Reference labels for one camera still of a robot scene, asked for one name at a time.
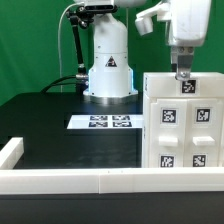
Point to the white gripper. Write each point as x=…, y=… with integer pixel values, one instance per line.
x=186, y=29

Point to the white cabinet body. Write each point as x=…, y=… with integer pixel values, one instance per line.
x=146, y=128

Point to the white cabinet top block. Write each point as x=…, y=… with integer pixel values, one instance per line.
x=200, y=85

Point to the white door panel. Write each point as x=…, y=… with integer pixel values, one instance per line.
x=203, y=132
x=167, y=133

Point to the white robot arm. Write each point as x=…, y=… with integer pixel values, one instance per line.
x=110, y=79

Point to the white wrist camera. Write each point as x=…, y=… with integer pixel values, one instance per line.
x=144, y=23

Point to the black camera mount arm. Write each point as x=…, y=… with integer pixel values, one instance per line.
x=78, y=40

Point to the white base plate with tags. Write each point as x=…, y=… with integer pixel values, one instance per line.
x=85, y=122

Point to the white U-shaped fence frame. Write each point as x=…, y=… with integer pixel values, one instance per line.
x=15, y=181

